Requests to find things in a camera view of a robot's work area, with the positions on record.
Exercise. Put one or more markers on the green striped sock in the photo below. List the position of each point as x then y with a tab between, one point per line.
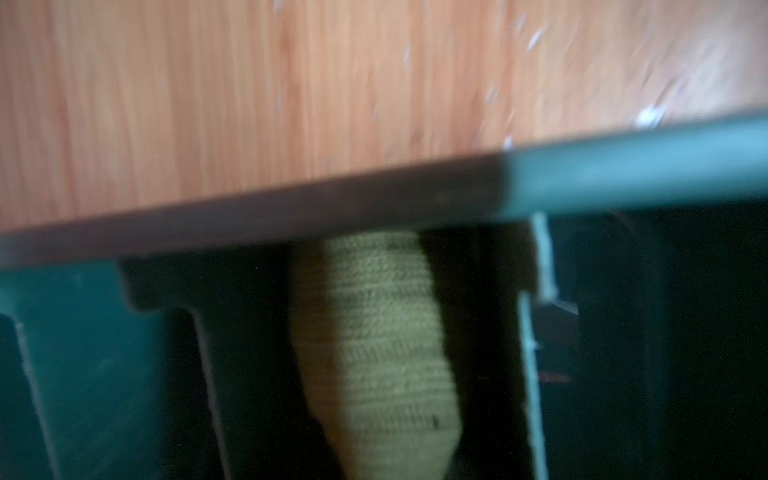
377	324

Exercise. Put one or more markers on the green compartment tray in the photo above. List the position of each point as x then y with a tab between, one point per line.
618	318

